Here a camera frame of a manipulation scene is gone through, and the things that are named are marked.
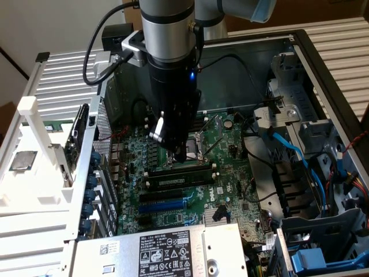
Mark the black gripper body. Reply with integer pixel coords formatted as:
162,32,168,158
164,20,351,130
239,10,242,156
147,54,202,145

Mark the CPU socket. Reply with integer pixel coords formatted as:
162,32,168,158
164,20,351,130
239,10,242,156
163,131,210,168

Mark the silver socket cover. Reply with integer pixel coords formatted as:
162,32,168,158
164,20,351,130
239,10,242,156
198,114,225,155

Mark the long black expansion slot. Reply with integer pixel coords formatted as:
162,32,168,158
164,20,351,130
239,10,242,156
139,189,185,203

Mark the open grey PC case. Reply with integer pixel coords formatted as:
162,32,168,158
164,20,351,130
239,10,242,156
69,28,369,277

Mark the long blue expansion slot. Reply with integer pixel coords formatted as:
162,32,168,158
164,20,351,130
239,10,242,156
137,200,187,215

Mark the graphics card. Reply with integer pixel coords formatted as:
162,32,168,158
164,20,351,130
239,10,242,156
47,103,91,190

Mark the black plastic box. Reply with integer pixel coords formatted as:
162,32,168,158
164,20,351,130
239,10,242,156
102,23,134,53

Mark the green motherboard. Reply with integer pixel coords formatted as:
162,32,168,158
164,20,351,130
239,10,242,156
111,111,268,252

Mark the printed cardboard box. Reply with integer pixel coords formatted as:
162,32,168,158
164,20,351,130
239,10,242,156
122,0,144,31

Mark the silver heat sink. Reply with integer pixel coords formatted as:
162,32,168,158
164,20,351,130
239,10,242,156
202,207,232,225

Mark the grey metal disk bay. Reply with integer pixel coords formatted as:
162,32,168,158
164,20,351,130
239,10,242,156
252,51,348,162

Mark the silver power supply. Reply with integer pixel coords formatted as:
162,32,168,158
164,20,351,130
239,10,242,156
70,222,249,277

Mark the white parts rack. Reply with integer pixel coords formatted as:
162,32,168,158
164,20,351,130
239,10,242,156
0,96,96,217

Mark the silver CPU chip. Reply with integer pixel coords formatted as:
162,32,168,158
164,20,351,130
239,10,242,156
10,149,38,173

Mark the plain cardboard box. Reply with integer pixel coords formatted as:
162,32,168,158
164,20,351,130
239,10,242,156
224,0,369,32

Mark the grey metal drive cage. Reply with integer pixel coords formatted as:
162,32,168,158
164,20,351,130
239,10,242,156
275,207,369,277

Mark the blue plastic drive caddy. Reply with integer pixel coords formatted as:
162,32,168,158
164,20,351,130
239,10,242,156
290,247,369,275

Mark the red black twisted wire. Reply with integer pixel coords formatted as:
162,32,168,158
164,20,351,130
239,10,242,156
344,130,369,151
110,126,131,143

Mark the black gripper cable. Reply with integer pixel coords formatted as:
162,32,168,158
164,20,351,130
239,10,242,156
187,20,204,72

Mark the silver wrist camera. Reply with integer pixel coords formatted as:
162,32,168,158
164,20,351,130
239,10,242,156
121,30,148,68

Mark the black wire with plug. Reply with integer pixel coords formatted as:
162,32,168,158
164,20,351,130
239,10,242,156
198,53,272,102

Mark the thin black wire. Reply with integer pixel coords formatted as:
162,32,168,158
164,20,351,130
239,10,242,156
241,117,277,171

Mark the black camera cable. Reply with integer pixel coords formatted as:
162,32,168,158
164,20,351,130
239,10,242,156
82,0,142,86

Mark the long blue disk wire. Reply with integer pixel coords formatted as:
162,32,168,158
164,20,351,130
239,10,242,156
263,126,332,213

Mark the black plastic bracket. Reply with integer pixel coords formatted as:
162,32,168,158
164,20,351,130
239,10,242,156
272,160,321,219

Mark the short blue disk wire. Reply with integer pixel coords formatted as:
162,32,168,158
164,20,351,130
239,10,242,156
336,144,348,181

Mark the yellow red power wire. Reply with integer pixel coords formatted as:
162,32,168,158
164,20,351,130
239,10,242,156
342,169,369,191

